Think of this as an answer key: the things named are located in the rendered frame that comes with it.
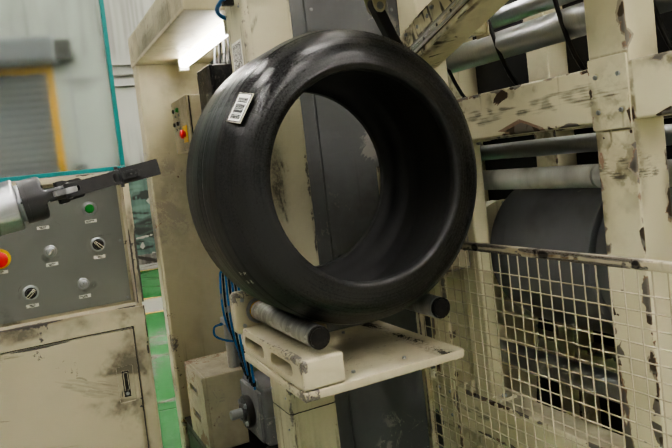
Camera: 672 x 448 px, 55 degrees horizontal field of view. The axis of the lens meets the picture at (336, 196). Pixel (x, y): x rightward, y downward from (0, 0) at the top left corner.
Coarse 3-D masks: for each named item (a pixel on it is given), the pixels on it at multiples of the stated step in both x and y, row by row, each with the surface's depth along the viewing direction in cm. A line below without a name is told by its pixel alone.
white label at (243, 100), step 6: (240, 96) 116; (246, 96) 115; (252, 96) 115; (240, 102) 116; (246, 102) 115; (234, 108) 116; (240, 108) 115; (246, 108) 114; (234, 114) 115; (240, 114) 114; (228, 120) 116; (234, 120) 115; (240, 120) 114
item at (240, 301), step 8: (232, 296) 150; (240, 296) 150; (248, 296) 151; (232, 304) 150; (240, 304) 150; (248, 304) 151; (232, 312) 151; (240, 312) 150; (248, 312) 151; (240, 320) 150; (248, 320) 151; (256, 320) 152; (240, 328) 150
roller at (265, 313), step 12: (252, 312) 149; (264, 312) 143; (276, 312) 138; (276, 324) 135; (288, 324) 130; (300, 324) 126; (312, 324) 123; (300, 336) 124; (312, 336) 120; (324, 336) 122
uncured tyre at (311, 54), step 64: (256, 64) 121; (320, 64) 120; (384, 64) 126; (256, 128) 115; (384, 128) 159; (448, 128) 133; (192, 192) 129; (256, 192) 115; (384, 192) 160; (448, 192) 149; (256, 256) 117; (384, 256) 157; (448, 256) 133; (320, 320) 125
